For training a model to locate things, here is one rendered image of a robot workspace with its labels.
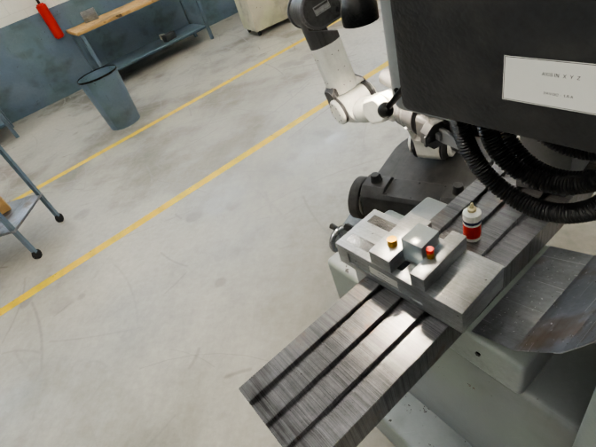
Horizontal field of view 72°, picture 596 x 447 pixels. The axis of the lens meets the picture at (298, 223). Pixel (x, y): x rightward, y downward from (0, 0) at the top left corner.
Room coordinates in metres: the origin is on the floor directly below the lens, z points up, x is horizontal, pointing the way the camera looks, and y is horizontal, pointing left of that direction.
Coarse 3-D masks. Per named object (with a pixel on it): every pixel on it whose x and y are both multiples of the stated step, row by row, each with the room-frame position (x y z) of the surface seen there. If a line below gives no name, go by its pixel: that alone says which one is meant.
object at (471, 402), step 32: (448, 352) 0.54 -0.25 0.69; (576, 352) 0.41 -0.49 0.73; (416, 384) 0.67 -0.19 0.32; (448, 384) 0.55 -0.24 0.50; (480, 384) 0.46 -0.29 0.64; (544, 384) 0.37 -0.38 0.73; (576, 384) 0.35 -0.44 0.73; (448, 416) 0.56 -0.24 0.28; (480, 416) 0.46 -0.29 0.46; (512, 416) 0.38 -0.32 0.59; (544, 416) 0.32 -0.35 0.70; (576, 416) 0.29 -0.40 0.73
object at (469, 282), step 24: (384, 216) 0.77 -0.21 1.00; (360, 240) 0.72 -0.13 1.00; (456, 240) 0.58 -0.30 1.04; (360, 264) 0.68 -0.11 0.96; (408, 264) 0.59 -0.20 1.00; (432, 264) 0.54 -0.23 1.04; (456, 264) 0.55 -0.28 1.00; (480, 264) 0.53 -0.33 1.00; (408, 288) 0.55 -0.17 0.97; (432, 288) 0.51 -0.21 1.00; (456, 288) 0.49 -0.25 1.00; (480, 288) 0.47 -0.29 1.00; (432, 312) 0.50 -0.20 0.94; (456, 312) 0.45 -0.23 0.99; (480, 312) 0.46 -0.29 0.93
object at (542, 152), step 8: (520, 136) 0.78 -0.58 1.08; (528, 144) 0.76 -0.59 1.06; (536, 144) 0.75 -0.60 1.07; (536, 152) 0.75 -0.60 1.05; (544, 152) 0.73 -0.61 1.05; (552, 152) 0.72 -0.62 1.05; (544, 160) 0.73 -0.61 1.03; (552, 160) 0.71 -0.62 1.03; (560, 160) 0.70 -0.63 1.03; (568, 160) 0.69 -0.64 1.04; (576, 160) 0.70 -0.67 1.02; (560, 168) 0.70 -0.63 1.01; (568, 168) 0.68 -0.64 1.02; (576, 168) 0.71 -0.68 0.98; (584, 168) 0.75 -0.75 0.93; (520, 184) 0.77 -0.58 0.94; (552, 192) 0.71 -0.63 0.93
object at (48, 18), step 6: (36, 0) 7.51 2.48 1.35; (36, 6) 7.51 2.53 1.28; (42, 6) 7.46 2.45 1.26; (42, 12) 7.46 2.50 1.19; (48, 12) 7.48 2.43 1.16; (48, 18) 7.46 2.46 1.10; (48, 24) 7.46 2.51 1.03; (54, 24) 7.47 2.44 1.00; (54, 30) 7.45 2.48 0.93; (60, 30) 7.50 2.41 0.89; (54, 36) 7.49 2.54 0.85; (60, 36) 7.48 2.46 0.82
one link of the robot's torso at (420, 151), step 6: (408, 132) 1.42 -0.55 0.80; (414, 138) 1.43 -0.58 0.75; (414, 144) 1.44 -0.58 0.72; (420, 144) 1.42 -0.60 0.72; (414, 150) 1.45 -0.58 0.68; (420, 150) 1.43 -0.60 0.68; (426, 150) 1.41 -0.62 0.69; (432, 150) 1.39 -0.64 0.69; (438, 150) 1.38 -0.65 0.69; (444, 150) 1.37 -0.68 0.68; (420, 156) 1.45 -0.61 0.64; (426, 156) 1.43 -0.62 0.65; (432, 156) 1.41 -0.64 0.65; (438, 156) 1.38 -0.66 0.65; (444, 156) 1.38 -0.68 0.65
